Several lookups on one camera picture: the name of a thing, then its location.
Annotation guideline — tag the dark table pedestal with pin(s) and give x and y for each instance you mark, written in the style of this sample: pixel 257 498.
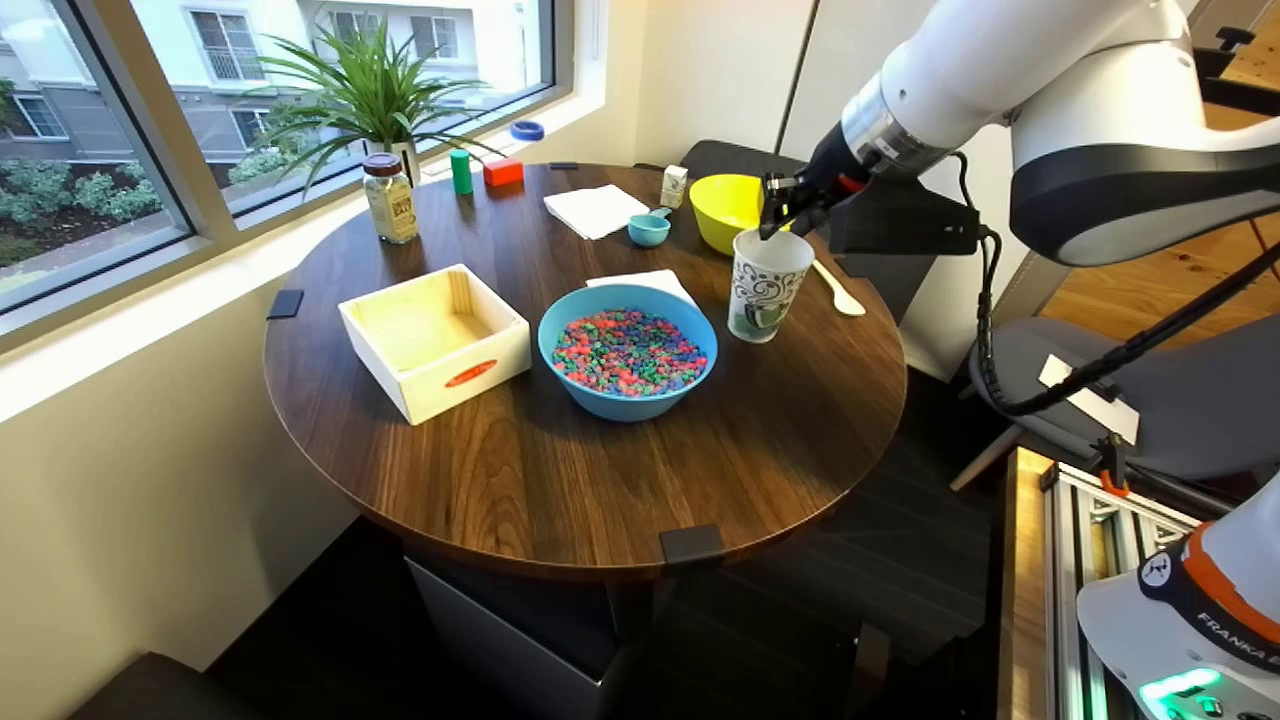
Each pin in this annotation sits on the dark table pedestal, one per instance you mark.
pixel 533 643

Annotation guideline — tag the yellow plastic bowl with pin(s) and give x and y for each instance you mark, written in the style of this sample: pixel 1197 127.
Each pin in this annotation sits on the yellow plastic bowl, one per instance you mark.
pixel 724 206

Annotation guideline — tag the green potted plant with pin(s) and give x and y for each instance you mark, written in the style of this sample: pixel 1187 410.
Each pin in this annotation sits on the green potted plant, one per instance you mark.
pixel 355 95

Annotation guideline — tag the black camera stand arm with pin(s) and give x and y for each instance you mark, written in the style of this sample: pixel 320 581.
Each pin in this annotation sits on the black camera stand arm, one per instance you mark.
pixel 1241 72

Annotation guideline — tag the folded white napkin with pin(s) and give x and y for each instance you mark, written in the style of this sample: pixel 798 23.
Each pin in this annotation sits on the folded white napkin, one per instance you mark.
pixel 592 209

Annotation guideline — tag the small white card packet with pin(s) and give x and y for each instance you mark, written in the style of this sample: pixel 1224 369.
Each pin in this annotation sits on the small white card packet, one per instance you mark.
pixel 672 187

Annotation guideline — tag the cream wooden box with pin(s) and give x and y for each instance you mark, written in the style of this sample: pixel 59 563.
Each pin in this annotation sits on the cream wooden box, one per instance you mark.
pixel 433 340

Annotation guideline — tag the black table edge tab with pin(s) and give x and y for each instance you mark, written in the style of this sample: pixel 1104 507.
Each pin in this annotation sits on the black table edge tab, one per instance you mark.
pixel 287 305
pixel 688 547
pixel 561 165

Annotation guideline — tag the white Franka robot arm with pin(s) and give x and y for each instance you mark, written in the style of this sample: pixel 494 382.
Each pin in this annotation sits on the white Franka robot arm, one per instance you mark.
pixel 1065 95

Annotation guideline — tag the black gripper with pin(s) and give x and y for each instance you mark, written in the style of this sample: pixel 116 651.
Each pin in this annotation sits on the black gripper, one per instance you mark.
pixel 823 172

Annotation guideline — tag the white orange robot part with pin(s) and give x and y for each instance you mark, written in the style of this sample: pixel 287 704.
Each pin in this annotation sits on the white orange robot part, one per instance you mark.
pixel 1187 627

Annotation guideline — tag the light grey chair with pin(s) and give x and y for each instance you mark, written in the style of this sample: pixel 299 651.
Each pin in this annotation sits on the light grey chair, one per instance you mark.
pixel 1187 400

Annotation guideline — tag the white plastic spoon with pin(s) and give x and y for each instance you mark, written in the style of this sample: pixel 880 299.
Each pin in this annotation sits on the white plastic spoon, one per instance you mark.
pixel 842 295

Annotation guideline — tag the white tag on stand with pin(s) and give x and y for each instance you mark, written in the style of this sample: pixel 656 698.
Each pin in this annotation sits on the white tag on stand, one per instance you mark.
pixel 1090 397

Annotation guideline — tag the white paper napkin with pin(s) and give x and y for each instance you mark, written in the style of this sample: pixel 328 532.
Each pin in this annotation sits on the white paper napkin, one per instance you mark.
pixel 640 279

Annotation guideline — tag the aluminium frame with wood edge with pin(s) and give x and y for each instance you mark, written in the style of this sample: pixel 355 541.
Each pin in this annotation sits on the aluminium frame with wood edge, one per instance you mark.
pixel 1061 573

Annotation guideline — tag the blue round lid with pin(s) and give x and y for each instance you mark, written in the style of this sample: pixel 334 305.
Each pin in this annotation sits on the blue round lid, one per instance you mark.
pixel 527 130

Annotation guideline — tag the glass jar with yellow label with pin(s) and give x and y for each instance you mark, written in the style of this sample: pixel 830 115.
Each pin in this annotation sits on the glass jar with yellow label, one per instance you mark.
pixel 390 202

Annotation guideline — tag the red block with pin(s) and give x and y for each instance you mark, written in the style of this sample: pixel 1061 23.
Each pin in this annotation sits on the red block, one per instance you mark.
pixel 504 172

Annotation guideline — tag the white mug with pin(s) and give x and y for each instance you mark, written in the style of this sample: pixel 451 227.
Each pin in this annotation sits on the white mug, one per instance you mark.
pixel 764 288

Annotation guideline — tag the blue bowl of colourful beads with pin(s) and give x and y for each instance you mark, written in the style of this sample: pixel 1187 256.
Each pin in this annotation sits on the blue bowl of colourful beads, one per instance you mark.
pixel 625 354

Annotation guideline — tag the window frame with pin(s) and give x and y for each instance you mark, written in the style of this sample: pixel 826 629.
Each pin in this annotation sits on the window frame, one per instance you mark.
pixel 147 105

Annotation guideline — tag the green block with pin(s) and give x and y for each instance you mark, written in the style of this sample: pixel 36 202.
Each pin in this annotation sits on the green block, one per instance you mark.
pixel 460 172

